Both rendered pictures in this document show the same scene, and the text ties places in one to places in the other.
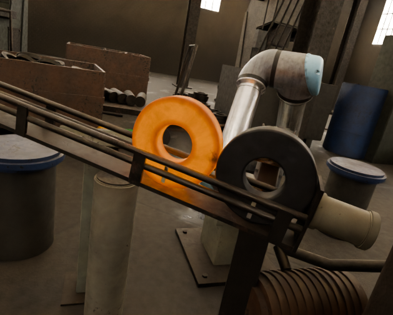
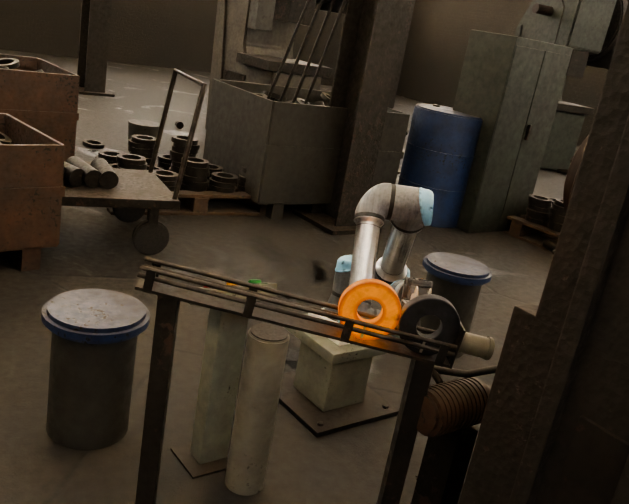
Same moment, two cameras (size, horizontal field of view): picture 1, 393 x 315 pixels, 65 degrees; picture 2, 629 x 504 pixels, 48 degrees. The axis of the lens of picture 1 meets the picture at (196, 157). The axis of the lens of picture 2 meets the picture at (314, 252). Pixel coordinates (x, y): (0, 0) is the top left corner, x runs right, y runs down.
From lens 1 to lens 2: 1.32 m
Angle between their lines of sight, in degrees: 18
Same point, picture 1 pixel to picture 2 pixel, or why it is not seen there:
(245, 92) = (368, 231)
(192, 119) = (384, 295)
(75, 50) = not seen: outside the picture
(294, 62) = (410, 199)
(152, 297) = (277, 454)
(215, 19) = not seen: outside the picture
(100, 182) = (262, 341)
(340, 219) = (474, 345)
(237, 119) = (365, 260)
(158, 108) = (360, 290)
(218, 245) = (328, 387)
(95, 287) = (251, 443)
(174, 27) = not seen: outside the picture
